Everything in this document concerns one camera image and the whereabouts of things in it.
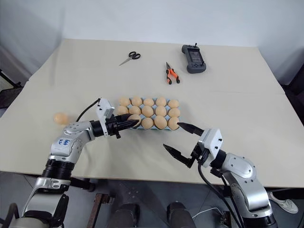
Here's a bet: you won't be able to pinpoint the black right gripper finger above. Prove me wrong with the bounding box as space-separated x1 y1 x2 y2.
177 122 205 137
162 143 191 165

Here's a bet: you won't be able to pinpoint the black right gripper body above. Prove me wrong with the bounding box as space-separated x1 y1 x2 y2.
186 142 207 170

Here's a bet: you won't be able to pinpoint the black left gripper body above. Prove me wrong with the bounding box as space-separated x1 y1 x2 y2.
105 115 122 139

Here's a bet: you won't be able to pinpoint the light blue egg carton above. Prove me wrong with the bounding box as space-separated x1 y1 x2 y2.
117 96 181 132

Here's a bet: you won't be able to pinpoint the orange black pliers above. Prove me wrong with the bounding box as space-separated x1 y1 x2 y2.
164 61 181 85

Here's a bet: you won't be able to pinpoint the dark rounded shape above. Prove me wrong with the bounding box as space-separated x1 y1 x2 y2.
166 201 196 228

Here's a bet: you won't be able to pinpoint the black table clamp bar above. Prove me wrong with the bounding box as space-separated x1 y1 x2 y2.
69 176 96 192

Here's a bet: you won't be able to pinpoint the grey handheld remote controller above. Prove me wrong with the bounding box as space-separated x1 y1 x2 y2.
181 42 207 74

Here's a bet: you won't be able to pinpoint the white shoe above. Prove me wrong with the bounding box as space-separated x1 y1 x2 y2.
269 191 299 215

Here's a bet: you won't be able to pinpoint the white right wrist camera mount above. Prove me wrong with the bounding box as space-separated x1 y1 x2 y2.
198 128 224 167

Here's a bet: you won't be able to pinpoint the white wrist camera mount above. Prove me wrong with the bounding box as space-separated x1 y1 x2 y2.
95 97 115 130
198 128 224 167

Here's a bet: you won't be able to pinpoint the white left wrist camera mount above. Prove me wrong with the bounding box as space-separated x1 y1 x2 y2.
95 97 115 130

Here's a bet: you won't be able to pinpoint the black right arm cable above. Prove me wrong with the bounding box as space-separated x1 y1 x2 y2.
197 163 246 228

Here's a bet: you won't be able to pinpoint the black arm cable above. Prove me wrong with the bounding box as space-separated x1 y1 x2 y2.
197 163 246 228
76 97 101 123

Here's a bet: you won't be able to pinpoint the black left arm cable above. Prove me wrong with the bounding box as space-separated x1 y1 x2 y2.
76 97 101 123

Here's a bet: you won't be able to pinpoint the white floor cable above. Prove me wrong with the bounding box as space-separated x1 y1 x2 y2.
191 207 224 219

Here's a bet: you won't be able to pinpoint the black handled scissors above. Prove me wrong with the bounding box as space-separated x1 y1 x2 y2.
118 51 142 67

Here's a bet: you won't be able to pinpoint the rusty metal bracket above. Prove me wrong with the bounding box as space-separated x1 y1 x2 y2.
94 193 113 228

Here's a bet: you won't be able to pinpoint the black metal frame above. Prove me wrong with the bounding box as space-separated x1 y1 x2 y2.
0 69 24 110

